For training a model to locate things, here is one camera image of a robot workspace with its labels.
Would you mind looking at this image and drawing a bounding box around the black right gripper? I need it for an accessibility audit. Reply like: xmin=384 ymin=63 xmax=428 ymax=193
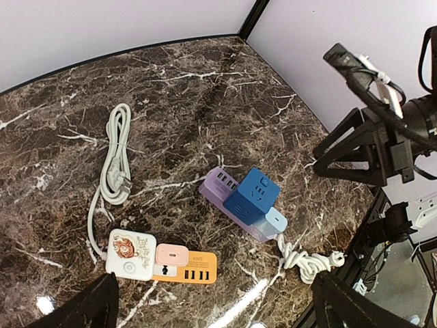
xmin=313 ymin=108 xmax=414 ymax=187

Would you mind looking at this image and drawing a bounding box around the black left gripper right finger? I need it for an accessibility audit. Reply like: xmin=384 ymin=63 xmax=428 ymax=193
xmin=311 ymin=271 xmax=414 ymax=328

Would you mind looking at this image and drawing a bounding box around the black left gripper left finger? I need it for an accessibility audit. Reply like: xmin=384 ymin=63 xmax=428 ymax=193
xmin=28 ymin=273 xmax=119 ymax=328

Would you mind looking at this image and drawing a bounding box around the white cube socket adapter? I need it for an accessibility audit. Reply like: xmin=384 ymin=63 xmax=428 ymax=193
xmin=105 ymin=229 xmax=157 ymax=281

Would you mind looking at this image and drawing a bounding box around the pink wall charger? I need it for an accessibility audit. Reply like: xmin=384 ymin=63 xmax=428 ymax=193
xmin=156 ymin=243 xmax=189 ymax=267

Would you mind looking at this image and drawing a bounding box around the light blue wall charger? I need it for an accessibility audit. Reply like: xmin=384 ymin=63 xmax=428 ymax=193
xmin=253 ymin=207 xmax=288 ymax=238

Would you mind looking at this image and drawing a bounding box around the blue cube socket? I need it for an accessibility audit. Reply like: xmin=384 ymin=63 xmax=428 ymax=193
xmin=223 ymin=167 xmax=281 ymax=226

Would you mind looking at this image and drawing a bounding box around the purple power strip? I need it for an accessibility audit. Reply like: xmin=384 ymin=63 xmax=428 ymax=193
xmin=199 ymin=167 xmax=277 ymax=243

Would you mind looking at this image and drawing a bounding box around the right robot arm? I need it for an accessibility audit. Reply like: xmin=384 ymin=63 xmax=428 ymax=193
xmin=313 ymin=27 xmax=436 ymax=187

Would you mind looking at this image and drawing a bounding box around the orange power strip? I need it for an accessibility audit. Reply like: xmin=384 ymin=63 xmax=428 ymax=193
xmin=152 ymin=251 xmax=217 ymax=284

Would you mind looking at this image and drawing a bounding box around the white cord of purple strip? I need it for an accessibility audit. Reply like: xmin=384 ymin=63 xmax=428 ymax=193
xmin=275 ymin=233 xmax=346 ymax=285

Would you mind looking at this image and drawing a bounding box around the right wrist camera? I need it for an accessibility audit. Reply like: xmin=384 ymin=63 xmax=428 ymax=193
xmin=322 ymin=42 xmax=407 ymax=120

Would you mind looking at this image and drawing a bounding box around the white cord of orange strip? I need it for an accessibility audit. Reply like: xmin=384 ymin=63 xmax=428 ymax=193
xmin=87 ymin=102 xmax=133 ymax=260

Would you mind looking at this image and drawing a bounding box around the right black frame post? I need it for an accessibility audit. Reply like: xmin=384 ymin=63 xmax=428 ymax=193
xmin=238 ymin=0 xmax=270 ymax=42

